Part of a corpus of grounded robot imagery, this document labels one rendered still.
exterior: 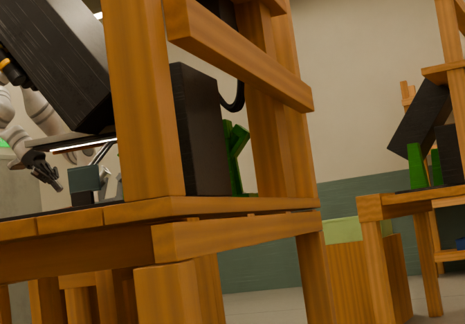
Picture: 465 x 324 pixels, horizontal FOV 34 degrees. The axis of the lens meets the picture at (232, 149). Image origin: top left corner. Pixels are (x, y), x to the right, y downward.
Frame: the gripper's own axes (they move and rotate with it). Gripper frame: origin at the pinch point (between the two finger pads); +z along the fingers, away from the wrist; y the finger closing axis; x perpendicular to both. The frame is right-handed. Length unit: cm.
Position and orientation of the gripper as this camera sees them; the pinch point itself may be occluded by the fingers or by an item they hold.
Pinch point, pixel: (57, 186)
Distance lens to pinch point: 248.5
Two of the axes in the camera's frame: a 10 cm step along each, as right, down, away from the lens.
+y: 3.3, -0.1, 9.4
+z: 6.6, 7.2, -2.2
